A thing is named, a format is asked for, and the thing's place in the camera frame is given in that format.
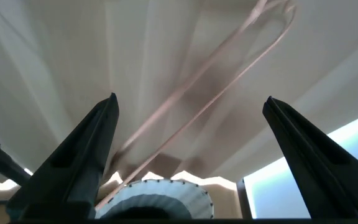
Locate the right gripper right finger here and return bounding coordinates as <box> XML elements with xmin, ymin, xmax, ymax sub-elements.
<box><xmin>262</xmin><ymin>95</ymin><xmax>358</xmax><ymax>218</ymax></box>

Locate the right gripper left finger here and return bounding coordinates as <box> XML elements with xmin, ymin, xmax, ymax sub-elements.
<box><xmin>6</xmin><ymin>92</ymin><xmax>120</xmax><ymax>220</ymax></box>

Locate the pink clothes hanger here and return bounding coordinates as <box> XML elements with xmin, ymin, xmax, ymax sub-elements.
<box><xmin>94</xmin><ymin>0</ymin><xmax>298</xmax><ymax>211</ymax></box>

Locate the white laundry basket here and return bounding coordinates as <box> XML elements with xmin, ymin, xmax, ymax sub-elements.
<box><xmin>94</xmin><ymin>179</ymin><xmax>214</xmax><ymax>220</ymax></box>

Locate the beige curtain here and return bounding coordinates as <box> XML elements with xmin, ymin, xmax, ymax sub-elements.
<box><xmin>0</xmin><ymin>0</ymin><xmax>358</xmax><ymax>187</ymax></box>

